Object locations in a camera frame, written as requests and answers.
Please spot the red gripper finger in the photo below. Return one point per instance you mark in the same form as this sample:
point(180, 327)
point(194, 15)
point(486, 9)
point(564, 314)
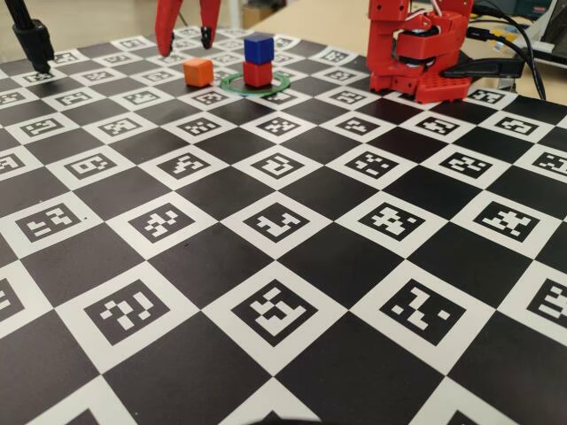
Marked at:
point(209, 15)
point(166, 22)

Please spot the orange cube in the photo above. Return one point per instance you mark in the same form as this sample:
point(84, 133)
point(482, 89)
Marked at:
point(198, 73)

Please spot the blue cube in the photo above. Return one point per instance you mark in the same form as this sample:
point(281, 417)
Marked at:
point(258, 49)

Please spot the red cube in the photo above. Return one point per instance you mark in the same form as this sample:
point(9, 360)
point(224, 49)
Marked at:
point(257, 74)

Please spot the white table leg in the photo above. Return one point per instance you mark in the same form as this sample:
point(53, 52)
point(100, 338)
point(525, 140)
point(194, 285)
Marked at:
point(235, 13)

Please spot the black table clamp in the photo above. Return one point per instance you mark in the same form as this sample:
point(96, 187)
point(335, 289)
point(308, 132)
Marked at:
point(487, 67)

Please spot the black white marker board mat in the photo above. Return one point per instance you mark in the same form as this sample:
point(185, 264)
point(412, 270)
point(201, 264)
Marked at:
point(354, 265)

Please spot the dark green case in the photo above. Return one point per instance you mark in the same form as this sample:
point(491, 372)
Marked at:
point(531, 6)

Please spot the grey laptop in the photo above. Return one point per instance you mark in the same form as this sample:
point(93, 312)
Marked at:
point(553, 44)

